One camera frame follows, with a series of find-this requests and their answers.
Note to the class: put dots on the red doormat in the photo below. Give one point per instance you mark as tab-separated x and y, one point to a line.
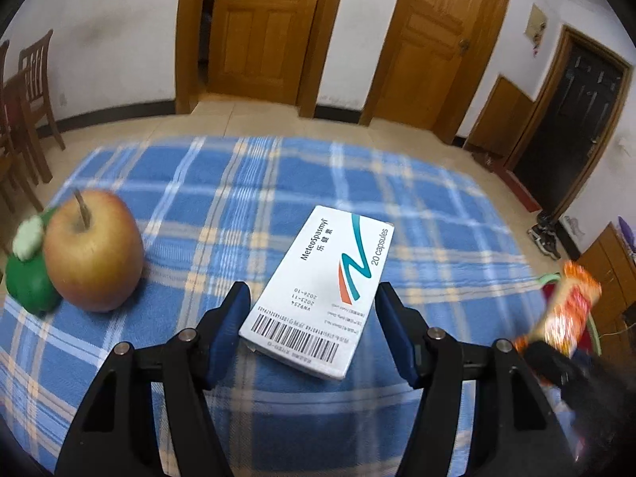
521	190

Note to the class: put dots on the red apple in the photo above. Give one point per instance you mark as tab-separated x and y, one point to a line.
89	258

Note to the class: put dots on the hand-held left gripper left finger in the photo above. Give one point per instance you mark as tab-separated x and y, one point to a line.
231	323

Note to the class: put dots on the black door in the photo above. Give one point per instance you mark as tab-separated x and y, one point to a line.
571	124

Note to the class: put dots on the wooden door standing ajar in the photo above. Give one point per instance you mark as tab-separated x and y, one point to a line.
258	35

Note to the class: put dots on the small wooden wall panel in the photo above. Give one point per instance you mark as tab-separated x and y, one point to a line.
499	119

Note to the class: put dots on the green plastic toy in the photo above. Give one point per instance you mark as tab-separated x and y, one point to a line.
27	283

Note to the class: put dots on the blue plaid blanket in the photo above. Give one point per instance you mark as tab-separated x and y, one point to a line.
238	194

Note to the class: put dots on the white medicine box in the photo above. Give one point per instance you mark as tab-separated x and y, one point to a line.
323	283

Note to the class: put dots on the beige wall electrical box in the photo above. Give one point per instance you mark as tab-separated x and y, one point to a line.
536	22

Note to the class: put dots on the black white sneaker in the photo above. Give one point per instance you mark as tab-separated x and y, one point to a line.
545	218
544	241

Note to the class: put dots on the wooden cabinet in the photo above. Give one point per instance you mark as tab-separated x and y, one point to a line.
608	268

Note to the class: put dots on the purple plastic bag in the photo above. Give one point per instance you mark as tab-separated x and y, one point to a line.
627	236

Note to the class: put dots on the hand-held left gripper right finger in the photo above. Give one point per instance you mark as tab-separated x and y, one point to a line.
397	328

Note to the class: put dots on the wooden chair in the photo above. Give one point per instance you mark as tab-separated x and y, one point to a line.
39	89
15	149

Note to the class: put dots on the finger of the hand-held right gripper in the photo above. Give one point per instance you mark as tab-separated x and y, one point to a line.
549	362

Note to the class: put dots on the brown shoes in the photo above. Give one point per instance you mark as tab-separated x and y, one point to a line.
484	155

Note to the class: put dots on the orange snack packet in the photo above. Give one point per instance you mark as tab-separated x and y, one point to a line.
566	308

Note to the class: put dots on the red basin with green rim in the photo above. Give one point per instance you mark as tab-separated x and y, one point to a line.
550	289

